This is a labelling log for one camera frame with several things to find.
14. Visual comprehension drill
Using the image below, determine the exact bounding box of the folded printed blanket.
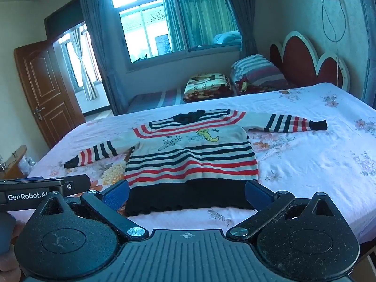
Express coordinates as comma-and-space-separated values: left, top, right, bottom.
183, 73, 237, 103

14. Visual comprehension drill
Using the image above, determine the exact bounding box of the red scalloped headboard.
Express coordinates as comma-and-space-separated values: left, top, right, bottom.
270, 31, 350, 92

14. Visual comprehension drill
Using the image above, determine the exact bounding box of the sliding glass window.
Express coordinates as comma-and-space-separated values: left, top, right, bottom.
109, 0, 244, 71

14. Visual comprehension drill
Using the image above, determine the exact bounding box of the hanging charger cable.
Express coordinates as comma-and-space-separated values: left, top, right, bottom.
321, 0, 348, 87

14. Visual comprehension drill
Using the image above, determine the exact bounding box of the striped knit sweater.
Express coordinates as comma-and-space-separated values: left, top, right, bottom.
64, 109, 328, 217

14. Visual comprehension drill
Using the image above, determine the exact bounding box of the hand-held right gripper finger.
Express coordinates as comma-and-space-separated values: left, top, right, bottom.
37, 179, 150, 241

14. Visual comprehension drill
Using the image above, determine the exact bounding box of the light blue quilt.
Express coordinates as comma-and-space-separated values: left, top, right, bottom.
212, 30, 243, 46

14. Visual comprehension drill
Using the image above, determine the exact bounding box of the brown wooden door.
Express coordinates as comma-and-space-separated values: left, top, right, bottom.
14, 39, 86, 149

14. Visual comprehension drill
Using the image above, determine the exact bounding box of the blue curtain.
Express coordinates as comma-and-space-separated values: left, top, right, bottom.
216, 0, 259, 59
77, 0, 134, 116

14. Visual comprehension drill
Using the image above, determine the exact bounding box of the person's left hand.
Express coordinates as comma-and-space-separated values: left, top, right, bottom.
0, 213, 27, 282

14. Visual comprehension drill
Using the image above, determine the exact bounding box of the sheer white curtain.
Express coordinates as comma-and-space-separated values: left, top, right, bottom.
70, 28, 99, 100

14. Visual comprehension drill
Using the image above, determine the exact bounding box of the striped mattress sheet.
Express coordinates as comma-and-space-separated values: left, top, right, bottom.
127, 86, 188, 114

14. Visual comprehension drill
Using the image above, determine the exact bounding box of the folded colourful blanket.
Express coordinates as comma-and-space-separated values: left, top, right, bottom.
235, 76, 297, 96

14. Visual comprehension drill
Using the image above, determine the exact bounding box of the striped pillow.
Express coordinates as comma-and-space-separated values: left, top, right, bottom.
231, 54, 290, 90

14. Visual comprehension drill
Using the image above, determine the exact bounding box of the floral white bedsheet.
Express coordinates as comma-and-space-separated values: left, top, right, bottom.
16, 82, 376, 246

